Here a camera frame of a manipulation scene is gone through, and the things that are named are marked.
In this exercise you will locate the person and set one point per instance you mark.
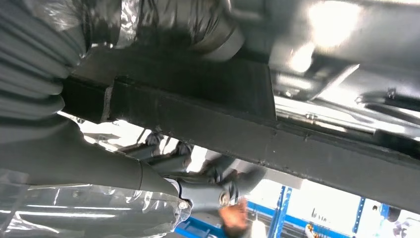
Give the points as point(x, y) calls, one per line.
point(234, 216)

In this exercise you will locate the blue metal shelf rack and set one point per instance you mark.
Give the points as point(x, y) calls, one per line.
point(280, 210)

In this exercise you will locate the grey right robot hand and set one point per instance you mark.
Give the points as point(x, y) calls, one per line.
point(65, 157)

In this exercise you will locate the stamped sheet metal panel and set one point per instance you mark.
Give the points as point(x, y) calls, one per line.
point(344, 115)

